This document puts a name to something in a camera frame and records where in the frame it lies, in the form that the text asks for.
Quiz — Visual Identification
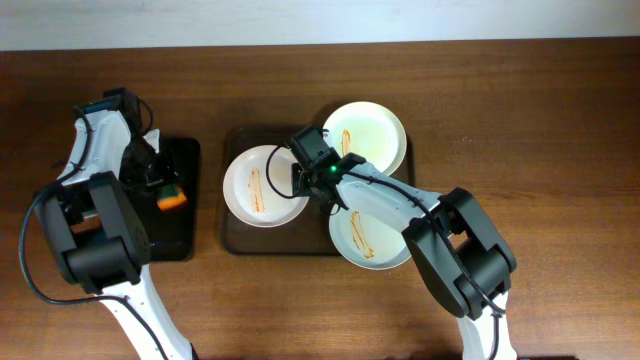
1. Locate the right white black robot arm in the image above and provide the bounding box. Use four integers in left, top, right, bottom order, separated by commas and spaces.
292, 150, 517, 359

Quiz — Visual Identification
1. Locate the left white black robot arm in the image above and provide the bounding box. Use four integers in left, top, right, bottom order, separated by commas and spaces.
27, 95, 197, 359

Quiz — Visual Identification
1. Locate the pale green plate with ketchup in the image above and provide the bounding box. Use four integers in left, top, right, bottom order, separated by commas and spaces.
328, 210, 411, 270

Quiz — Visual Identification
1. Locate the black plastic tray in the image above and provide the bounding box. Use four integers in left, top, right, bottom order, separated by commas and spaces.
127, 137, 201, 262

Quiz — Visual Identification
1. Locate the pink white plate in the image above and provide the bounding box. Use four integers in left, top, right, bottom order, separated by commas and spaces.
223, 145, 308, 228

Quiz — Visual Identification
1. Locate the orange green sponge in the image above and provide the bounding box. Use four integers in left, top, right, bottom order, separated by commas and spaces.
156, 184, 188, 211

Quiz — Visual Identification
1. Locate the brown serving tray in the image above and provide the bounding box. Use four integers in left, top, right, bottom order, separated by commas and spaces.
220, 124, 416, 257

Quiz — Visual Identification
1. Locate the cream plate with ketchup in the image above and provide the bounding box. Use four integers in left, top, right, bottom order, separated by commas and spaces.
323, 101, 408, 175

